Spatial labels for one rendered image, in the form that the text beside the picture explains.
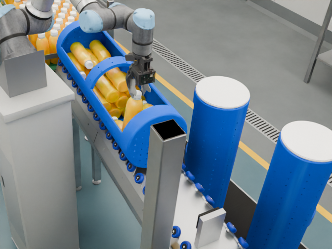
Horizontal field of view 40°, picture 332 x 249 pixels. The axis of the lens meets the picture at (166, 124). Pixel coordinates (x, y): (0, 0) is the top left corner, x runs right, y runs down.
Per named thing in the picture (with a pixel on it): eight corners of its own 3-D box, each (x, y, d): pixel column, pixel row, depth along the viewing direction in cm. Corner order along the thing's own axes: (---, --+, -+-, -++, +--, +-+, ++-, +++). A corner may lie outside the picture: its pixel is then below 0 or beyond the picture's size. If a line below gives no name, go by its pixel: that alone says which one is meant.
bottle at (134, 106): (140, 129, 193) (146, 93, 182) (135, 139, 187) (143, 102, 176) (124, 125, 193) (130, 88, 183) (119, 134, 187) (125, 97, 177)
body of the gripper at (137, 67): (137, 88, 167) (138, 60, 160) (127, 75, 173) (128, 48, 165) (155, 83, 171) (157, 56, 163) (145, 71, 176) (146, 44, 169)
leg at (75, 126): (74, 192, 305) (70, 119, 265) (71, 186, 308) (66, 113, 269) (82, 189, 307) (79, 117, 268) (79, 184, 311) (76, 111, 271)
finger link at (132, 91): (131, 104, 173) (135, 84, 168) (124, 96, 177) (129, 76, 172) (138, 104, 175) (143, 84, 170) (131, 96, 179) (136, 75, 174)
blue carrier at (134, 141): (123, 176, 188) (131, 121, 171) (55, 69, 245) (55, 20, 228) (182, 160, 201) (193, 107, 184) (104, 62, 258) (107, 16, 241)
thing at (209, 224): (197, 248, 166) (203, 222, 157) (191, 240, 169) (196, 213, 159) (219, 239, 171) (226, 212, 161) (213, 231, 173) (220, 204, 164)
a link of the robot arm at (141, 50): (128, 37, 163) (148, 33, 166) (128, 48, 166) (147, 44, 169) (137, 47, 158) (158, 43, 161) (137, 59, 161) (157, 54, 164)
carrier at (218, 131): (225, 196, 293) (183, 185, 298) (253, 84, 239) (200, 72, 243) (217, 229, 272) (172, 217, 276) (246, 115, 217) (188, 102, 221)
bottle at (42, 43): (40, 68, 256) (37, 39, 244) (36, 62, 260) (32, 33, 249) (52, 65, 259) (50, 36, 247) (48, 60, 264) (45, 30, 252)
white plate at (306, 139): (309, 167, 190) (308, 169, 191) (355, 150, 201) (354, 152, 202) (269, 128, 208) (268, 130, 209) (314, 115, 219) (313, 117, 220)
